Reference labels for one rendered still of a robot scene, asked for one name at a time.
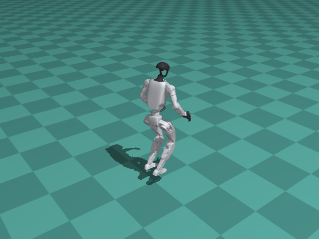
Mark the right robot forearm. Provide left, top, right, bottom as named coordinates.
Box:
left=176, top=103, right=187, bottom=117

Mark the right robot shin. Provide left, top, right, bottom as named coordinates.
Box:
left=157, top=142, right=175, bottom=171

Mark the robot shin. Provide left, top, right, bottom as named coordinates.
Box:
left=157, top=142, right=175, bottom=171
left=147, top=136, right=162, bottom=165

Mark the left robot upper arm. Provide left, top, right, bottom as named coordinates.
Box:
left=140, top=79, right=151, bottom=101

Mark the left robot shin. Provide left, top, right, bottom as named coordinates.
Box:
left=147, top=136, right=162, bottom=165

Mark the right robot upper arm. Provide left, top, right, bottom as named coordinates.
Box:
left=165, top=84, right=179, bottom=110

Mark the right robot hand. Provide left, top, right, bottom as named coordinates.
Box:
left=182, top=111, right=191, bottom=121

